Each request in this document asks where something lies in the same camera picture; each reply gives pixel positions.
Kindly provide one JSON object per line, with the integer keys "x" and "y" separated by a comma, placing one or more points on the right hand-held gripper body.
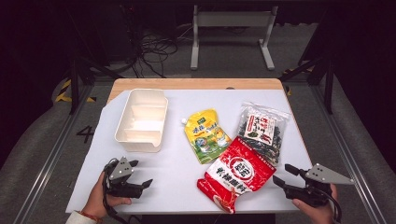
{"x": 323, "y": 175}

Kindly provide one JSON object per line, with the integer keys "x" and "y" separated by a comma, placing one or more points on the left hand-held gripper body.
{"x": 122, "y": 169}

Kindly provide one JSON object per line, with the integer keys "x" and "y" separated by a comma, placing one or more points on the white divided plastic container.
{"x": 141, "y": 121}

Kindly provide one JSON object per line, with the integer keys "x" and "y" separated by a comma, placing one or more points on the red seasoning packet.
{"x": 236, "y": 174}

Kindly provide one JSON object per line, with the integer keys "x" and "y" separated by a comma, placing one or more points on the clear bag of dried seaweed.
{"x": 264, "y": 130}

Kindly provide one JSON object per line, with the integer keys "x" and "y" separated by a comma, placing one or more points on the yellow spouted pouch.
{"x": 205, "y": 137}

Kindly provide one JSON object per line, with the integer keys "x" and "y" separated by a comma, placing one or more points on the person's right hand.
{"x": 314, "y": 213}

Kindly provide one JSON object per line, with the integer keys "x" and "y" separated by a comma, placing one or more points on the person's left hand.
{"x": 95, "y": 200}

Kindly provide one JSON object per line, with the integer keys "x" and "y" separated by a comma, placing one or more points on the white table mat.
{"x": 174, "y": 183}

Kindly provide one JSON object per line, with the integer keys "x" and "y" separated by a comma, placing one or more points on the black metal stand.
{"x": 328, "y": 87}
{"x": 74, "y": 84}

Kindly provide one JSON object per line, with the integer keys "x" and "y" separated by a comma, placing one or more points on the yellow black hazard tape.
{"x": 63, "y": 90}

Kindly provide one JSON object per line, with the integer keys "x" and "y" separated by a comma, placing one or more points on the grey metal stand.
{"x": 233, "y": 19}

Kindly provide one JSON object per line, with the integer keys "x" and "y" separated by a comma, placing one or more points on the aluminium frame rail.
{"x": 348, "y": 158}
{"x": 46, "y": 161}

